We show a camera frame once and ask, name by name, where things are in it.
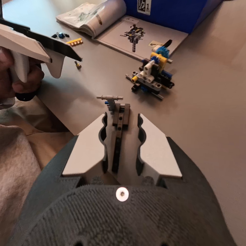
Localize person's grey sweatshirt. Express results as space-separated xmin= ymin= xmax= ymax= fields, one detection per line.
xmin=0 ymin=108 xmax=42 ymax=246

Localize large blue storage bin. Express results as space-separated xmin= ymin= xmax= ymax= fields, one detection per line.
xmin=123 ymin=0 xmax=224 ymax=34

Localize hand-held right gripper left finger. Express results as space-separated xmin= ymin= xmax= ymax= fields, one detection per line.
xmin=62 ymin=112 xmax=109 ymax=182

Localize person's left hand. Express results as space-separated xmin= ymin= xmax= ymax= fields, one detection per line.
xmin=0 ymin=47 xmax=44 ymax=104

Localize yellow lego beam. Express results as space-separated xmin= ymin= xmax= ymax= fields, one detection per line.
xmin=66 ymin=38 xmax=84 ymax=46

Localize open lego instruction booklet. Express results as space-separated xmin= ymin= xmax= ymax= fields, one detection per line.
xmin=56 ymin=0 xmax=189 ymax=62

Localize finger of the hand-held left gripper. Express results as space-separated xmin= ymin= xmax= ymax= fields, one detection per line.
xmin=0 ymin=18 xmax=83 ymax=62
xmin=0 ymin=23 xmax=65 ymax=79

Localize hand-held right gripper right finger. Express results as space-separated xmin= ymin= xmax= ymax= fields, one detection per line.
xmin=135 ymin=113 xmax=183 ymax=183

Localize multicoloured lego gear model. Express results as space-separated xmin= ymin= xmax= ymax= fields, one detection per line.
xmin=125 ymin=39 xmax=175 ymax=100

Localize black lego beam grey axle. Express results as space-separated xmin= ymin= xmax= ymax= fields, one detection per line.
xmin=96 ymin=95 xmax=131 ymax=173

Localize person's beige trousers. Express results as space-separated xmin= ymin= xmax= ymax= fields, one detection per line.
xmin=13 ymin=96 xmax=77 ymax=171

